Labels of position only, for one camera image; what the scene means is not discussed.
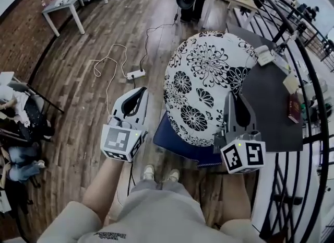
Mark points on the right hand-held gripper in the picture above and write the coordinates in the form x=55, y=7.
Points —
x=245, y=155

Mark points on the person's right shoe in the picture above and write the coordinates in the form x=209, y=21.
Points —
x=173, y=175

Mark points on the white desk telephone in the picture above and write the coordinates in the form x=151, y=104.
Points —
x=264, y=56

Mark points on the person's right forearm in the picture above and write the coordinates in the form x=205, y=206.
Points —
x=236, y=197

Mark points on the person's shoe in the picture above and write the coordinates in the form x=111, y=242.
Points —
x=173, y=175
x=148, y=172

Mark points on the black metal rod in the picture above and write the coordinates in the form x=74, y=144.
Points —
x=45, y=98

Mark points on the person's beige clothing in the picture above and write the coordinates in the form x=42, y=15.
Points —
x=161, y=215

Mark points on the red book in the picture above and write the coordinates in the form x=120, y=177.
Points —
x=295, y=108

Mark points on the dark grey desk white legs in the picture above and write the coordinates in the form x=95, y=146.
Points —
x=268, y=101

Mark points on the beige book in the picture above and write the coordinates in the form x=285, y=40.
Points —
x=291, y=83

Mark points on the black metal railing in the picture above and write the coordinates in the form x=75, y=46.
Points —
x=321, y=101

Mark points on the blue upholstered chair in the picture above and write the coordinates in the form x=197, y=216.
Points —
x=177, y=145

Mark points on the person's left shoe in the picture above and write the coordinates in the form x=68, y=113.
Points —
x=148, y=172

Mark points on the white power strip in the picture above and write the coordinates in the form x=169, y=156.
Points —
x=136, y=74

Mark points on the person's left forearm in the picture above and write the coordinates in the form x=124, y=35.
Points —
x=104, y=192

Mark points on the round floral white cushion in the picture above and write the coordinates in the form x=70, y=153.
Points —
x=203, y=80

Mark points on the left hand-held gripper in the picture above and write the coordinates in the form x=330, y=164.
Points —
x=116, y=141

